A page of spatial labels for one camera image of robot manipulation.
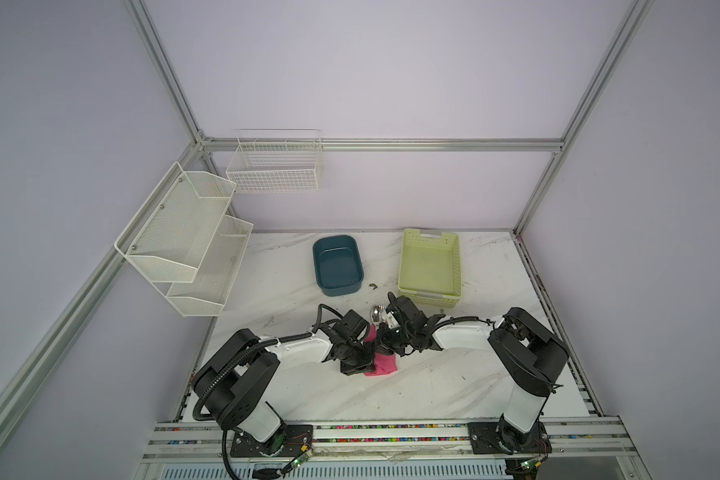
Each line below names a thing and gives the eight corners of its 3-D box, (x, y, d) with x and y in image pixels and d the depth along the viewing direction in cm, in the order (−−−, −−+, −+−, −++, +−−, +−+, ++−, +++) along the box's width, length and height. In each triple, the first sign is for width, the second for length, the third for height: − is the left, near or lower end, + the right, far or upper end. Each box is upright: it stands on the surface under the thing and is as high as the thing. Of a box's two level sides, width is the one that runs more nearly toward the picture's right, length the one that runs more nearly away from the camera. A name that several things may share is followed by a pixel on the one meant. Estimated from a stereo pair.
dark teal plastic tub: (318, 299, 103) (315, 288, 98) (314, 249, 118) (312, 239, 113) (366, 292, 105) (366, 281, 100) (357, 244, 120) (356, 233, 115)
